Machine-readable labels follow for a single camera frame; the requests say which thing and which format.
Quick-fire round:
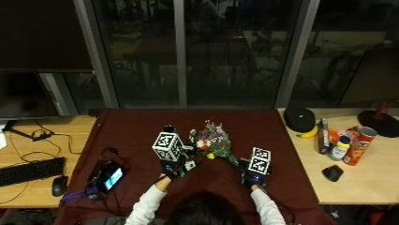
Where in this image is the person's right hand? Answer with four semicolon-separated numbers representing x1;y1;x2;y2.
239;158;272;189

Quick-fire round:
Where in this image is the person's left hand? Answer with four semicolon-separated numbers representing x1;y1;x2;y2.
159;125;200;182

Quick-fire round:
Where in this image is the mixed flower bouquet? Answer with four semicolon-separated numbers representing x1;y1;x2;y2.
189;119;244;169

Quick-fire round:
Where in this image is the white marker cube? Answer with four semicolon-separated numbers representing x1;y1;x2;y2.
248;146;273;176
151;131;187;163

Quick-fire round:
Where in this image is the dark red tablecloth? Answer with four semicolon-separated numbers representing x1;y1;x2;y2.
54;108;340;225

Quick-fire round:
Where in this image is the yellow banana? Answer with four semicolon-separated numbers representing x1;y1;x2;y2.
294;125;321;140

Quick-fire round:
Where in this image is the black round cap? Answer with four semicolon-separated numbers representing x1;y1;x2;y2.
284;106;318;133

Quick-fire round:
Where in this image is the dark snack box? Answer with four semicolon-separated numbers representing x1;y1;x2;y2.
317;117;332;156

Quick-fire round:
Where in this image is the black smartphone with lit screen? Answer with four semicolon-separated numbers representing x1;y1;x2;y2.
94;161;127;194

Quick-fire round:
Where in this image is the black angular computer mouse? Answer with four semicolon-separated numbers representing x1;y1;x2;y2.
321;164;346;183

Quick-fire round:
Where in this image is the orange packet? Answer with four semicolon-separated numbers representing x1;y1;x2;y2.
328;127;342;144

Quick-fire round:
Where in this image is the white bottle with yellow cap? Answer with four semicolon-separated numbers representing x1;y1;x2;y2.
328;135;352;162

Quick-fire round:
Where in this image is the red chip can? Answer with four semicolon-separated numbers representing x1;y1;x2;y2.
342;126;380;167

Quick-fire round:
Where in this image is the black keyboard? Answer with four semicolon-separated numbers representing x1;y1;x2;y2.
0;157;68;188

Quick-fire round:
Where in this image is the black computer monitor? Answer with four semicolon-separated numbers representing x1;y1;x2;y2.
0;68;60;122

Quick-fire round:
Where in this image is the black phone cable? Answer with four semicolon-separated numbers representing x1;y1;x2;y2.
99;146;132;172

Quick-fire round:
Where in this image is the grey window frame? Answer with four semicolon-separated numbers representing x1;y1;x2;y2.
72;0;322;110

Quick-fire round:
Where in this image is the black desk cable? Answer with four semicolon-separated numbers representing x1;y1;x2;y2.
7;119;86;163

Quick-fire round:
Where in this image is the purple strap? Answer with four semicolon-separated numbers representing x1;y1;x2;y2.
59;187;100;207

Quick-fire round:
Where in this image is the black paddle with red handle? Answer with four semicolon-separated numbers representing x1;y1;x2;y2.
357;100;399;139

